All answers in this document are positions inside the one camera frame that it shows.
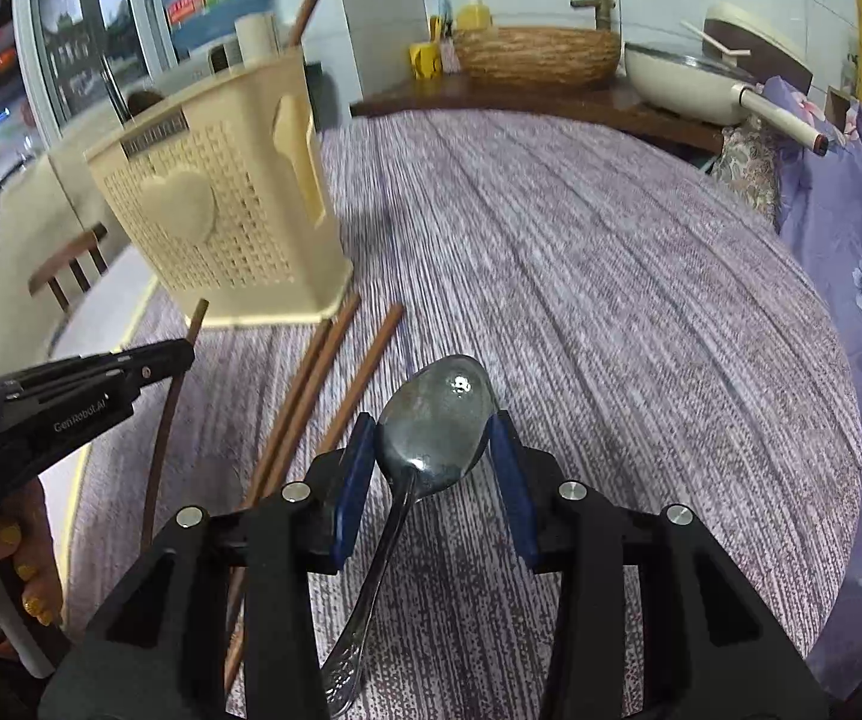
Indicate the wooden chair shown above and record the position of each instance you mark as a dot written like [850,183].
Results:
[71,262]

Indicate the dark wooden chopstick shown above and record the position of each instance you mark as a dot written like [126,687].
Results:
[165,435]

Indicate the cream pan with lid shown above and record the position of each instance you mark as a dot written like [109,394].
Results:
[686,86]

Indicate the floral cushion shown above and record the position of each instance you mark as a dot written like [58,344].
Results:
[750,161]

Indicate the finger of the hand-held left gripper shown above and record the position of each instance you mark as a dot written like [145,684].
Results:
[153,364]

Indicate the woven basket sink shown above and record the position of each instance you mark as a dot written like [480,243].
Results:
[536,54]

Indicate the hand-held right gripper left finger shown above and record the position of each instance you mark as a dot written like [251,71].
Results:
[348,495]

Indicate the white and brown rice cooker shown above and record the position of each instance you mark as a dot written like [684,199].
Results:
[757,37]

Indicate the yellow soap dispenser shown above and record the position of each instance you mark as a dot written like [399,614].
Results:
[474,15]

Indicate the cream plastic utensil holder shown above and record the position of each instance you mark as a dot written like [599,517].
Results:
[251,225]

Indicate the paper towel roll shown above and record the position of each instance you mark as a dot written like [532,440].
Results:
[255,36]

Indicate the purple striped tablecloth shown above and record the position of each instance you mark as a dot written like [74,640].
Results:
[588,277]

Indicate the wooden counter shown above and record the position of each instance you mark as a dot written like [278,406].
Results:
[521,101]

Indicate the brass faucet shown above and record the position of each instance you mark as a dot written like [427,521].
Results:
[597,4]

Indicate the yellow mug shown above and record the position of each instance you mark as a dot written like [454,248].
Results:
[425,61]

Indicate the purple floral cloth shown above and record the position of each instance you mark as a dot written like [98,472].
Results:
[844,240]

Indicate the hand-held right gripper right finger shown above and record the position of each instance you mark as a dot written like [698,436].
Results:
[513,487]

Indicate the white ladle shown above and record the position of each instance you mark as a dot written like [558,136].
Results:
[712,37]

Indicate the sliding window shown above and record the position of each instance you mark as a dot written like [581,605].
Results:
[78,22]

